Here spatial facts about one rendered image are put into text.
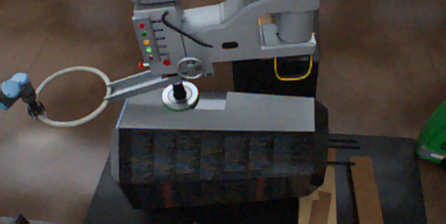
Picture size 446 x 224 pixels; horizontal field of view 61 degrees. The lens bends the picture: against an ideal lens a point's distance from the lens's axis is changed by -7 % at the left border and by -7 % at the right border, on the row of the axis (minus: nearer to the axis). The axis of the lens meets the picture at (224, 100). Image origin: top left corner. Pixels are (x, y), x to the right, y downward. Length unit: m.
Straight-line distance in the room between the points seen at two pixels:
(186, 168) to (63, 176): 1.37
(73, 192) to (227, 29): 1.90
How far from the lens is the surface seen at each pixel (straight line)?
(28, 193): 3.45
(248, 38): 1.99
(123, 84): 2.45
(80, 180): 3.31
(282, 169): 2.25
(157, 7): 1.88
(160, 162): 2.33
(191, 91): 2.41
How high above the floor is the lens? 2.58
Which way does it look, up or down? 48 degrees down
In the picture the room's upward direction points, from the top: 7 degrees counter-clockwise
